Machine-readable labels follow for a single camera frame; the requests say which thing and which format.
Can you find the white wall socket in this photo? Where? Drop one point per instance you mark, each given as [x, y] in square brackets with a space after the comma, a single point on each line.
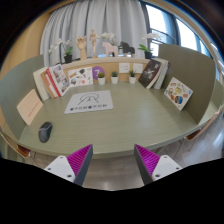
[138, 68]
[124, 67]

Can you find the window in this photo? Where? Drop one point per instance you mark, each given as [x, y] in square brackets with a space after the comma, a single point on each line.
[186, 36]

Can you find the white orchid flowers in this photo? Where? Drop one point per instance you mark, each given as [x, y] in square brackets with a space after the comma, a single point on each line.
[108, 35]

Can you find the illustrated food picture card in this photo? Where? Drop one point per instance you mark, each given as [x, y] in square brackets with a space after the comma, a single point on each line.
[178, 93]

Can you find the green desk partition panel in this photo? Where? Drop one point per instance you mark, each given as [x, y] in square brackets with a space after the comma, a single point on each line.
[16, 80]
[193, 70]

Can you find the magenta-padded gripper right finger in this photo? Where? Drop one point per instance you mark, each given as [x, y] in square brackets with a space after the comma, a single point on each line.
[166, 165]

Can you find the beige thin book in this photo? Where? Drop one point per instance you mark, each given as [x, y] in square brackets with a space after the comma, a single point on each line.
[29, 107]

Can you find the pink wooden horse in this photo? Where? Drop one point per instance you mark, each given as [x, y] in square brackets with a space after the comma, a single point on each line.
[110, 49]

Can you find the dark grey computer mouse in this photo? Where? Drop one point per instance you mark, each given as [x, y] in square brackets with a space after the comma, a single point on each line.
[45, 132]

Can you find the small succulent in white pot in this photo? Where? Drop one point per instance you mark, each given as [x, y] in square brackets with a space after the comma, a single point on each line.
[101, 80]
[132, 80]
[114, 80]

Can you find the black wooden horse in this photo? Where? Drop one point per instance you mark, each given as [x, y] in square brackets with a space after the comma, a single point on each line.
[127, 48]

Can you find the red-spined book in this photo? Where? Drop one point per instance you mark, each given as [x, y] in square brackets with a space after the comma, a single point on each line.
[51, 83]

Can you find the black cover book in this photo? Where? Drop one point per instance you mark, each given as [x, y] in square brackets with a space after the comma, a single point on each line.
[150, 73]

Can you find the photo cover book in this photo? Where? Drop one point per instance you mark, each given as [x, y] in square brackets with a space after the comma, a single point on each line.
[60, 78]

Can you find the orange wooden chair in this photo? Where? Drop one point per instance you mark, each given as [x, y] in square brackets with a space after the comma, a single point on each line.
[20, 150]
[200, 131]

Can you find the brown cover book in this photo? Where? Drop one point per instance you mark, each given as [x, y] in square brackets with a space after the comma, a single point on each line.
[45, 83]

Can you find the white sticker picture card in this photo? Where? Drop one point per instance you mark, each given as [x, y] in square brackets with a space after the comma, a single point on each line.
[80, 76]

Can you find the light grey printed mouse pad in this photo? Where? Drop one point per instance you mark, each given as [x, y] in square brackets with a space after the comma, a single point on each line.
[88, 101]

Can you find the light grey curtain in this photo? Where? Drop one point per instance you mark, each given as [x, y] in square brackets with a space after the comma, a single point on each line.
[110, 16]

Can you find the purple round number sign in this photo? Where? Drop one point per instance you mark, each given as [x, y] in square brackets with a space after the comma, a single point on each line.
[97, 70]

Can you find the white orchid in black pot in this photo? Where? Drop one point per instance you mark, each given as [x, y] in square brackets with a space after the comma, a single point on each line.
[68, 58]
[148, 54]

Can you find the wooden back shelf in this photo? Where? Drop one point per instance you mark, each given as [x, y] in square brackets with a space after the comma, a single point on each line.
[110, 61]

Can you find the wooden artist mannequin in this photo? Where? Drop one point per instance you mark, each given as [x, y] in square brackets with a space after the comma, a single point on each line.
[94, 40]

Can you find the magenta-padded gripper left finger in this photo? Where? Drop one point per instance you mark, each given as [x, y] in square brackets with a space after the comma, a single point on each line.
[58, 165]

